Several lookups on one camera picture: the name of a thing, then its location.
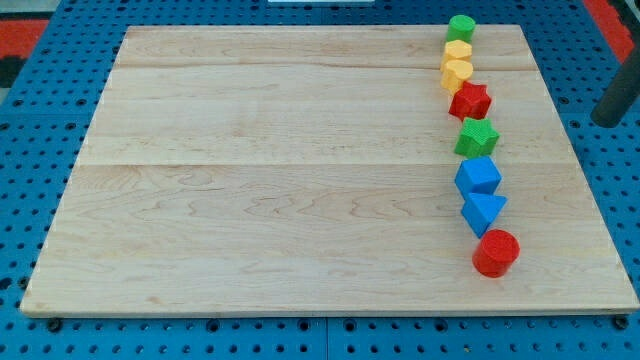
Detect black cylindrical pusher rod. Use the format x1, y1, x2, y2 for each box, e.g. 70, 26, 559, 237
591, 45, 639, 128

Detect yellow hexagon block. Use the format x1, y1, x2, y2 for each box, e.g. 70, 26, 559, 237
440, 40, 472, 70

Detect red star block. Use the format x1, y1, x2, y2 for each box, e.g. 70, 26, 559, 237
449, 81, 492, 121

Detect green star block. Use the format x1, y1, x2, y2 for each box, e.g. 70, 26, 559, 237
454, 117, 501, 159

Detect blue cube block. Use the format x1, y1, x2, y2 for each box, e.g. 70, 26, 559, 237
454, 156, 502, 198

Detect yellow heart block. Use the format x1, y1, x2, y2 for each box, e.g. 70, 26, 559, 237
440, 60, 474, 95

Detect green cylinder block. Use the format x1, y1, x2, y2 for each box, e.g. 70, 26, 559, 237
446, 14, 476, 43

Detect blue triangle block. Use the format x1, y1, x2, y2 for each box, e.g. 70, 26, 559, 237
461, 193, 507, 238

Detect red cylinder block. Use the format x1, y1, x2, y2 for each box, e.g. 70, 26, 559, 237
472, 229, 520, 278

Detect wooden board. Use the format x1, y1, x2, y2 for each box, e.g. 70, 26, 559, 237
20, 25, 639, 318

